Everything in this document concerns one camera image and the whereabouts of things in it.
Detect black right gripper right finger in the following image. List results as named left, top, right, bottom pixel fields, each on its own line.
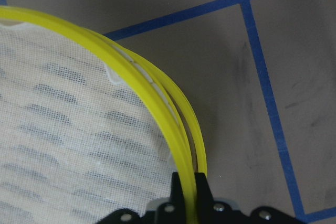
left=195, top=173, right=214, bottom=208

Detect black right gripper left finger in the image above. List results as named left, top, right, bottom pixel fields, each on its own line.
left=169, top=172, right=185, bottom=208

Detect yellow steamer top layer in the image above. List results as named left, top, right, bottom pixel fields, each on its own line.
left=1, top=6, right=198, bottom=223

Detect yellow steamer lower layers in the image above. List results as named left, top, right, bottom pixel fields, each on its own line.
left=89, top=31, right=208, bottom=175

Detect white steamer liner cloth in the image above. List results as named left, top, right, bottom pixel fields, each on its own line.
left=1, top=23, right=174, bottom=223

